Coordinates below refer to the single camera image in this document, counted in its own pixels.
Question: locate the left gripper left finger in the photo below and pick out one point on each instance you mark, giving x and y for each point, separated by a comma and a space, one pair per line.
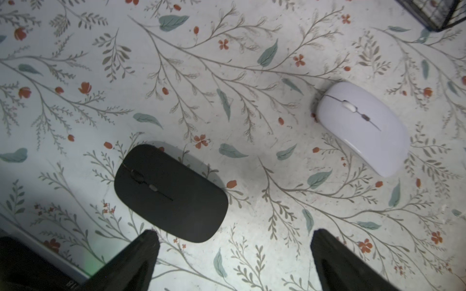
131, 269

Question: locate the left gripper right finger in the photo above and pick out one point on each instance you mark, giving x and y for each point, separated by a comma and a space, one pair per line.
339, 269

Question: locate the black mouse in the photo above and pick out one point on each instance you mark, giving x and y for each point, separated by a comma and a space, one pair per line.
170, 195

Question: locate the white mouse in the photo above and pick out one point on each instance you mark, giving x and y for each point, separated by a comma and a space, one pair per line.
366, 125

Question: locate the black wire desk organizer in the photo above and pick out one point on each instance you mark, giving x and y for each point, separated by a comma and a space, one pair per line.
436, 15

